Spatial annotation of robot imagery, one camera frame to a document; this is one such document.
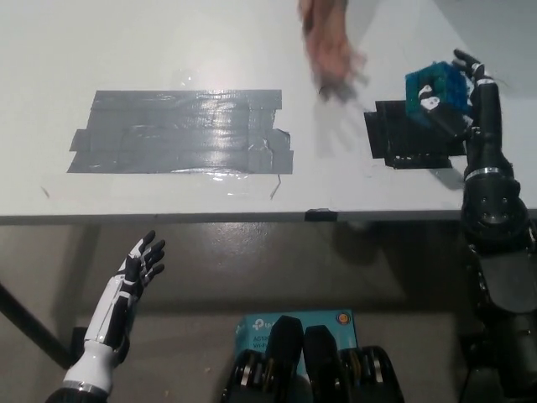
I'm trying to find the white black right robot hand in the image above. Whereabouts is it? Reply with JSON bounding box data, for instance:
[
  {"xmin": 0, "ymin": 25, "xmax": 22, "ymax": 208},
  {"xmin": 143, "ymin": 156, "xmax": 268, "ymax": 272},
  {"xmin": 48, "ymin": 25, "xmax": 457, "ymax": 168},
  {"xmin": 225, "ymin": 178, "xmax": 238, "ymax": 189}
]
[{"xmin": 418, "ymin": 49, "xmax": 515, "ymax": 178}]

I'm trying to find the person's bare hand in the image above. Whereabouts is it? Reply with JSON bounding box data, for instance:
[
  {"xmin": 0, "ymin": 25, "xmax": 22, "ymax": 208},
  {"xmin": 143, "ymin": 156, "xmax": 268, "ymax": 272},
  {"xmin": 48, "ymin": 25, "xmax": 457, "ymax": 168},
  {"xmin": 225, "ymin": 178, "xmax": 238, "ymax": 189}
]
[{"xmin": 302, "ymin": 14, "xmax": 371, "ymax": 104}]

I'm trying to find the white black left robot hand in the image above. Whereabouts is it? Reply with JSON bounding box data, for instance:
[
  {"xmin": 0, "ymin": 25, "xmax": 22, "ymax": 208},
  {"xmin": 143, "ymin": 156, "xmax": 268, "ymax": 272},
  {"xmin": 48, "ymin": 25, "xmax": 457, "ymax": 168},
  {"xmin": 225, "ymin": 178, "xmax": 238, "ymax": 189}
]
[{"xmin": 83, "ymin": 229, "xmax": 167, "ymax": 353}]

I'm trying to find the blue rubik's cube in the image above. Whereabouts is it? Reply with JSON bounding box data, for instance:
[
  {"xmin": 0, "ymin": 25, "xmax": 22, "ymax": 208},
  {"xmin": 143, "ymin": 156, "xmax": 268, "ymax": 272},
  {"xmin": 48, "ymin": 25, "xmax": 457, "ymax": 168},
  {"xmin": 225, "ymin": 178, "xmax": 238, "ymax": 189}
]
[{"xmin": 404, "ymin": 60, "xmax": 470, "ymax": 127}]

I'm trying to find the black table leg foot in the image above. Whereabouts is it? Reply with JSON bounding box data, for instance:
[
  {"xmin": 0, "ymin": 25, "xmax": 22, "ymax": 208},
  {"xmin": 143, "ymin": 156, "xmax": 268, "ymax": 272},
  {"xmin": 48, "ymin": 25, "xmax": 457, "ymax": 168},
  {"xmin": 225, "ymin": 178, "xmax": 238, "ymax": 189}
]
[{"xmin": 70, "ymin": 327, "xmax": 87, "ymax": 366}]

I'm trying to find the black slanted table leg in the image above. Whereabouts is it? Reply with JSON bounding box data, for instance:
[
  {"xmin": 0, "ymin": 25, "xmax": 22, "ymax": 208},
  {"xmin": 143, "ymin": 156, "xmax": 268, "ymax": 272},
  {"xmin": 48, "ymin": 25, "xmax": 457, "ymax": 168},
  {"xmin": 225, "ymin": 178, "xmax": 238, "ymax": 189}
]
[{"xmin": 0, "ymin": 280, "xmax": 75, "ymax": 370}]

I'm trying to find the black tape square mark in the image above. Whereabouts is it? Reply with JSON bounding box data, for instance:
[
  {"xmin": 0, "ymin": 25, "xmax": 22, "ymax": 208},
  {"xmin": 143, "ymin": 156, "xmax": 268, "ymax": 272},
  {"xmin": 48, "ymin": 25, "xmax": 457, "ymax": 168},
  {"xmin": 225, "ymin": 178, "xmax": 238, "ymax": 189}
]
[{"xmin": 363, "ymin": 100, "xmax": 467, "ymax": 170}]

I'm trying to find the teal router cardboard box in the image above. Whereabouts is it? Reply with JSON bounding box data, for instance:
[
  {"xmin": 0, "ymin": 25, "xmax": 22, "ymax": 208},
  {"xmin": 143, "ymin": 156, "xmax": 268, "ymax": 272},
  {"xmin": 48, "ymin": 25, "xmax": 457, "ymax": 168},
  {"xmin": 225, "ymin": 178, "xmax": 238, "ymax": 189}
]
[{"xmin": 233, "ymin": 310, "xmax": 360, "ymax": 374}]

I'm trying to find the small black tape piece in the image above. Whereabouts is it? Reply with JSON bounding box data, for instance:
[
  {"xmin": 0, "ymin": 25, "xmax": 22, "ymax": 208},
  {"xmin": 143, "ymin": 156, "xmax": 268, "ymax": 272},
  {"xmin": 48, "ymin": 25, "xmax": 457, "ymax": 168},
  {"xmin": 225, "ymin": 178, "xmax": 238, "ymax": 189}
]
[{"xmin": 305, "ymin": 207, "xmax": 339, "ymax": 222}]

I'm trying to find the grey duct tape patch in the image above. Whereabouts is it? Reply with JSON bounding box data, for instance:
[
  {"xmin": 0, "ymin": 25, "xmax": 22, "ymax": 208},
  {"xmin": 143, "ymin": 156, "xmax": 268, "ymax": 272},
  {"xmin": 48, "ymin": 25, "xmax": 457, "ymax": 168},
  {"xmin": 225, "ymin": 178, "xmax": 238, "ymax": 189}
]
[{"xmin": 66, "ymin": 88, "xmax": 295, "ymax": 175}]

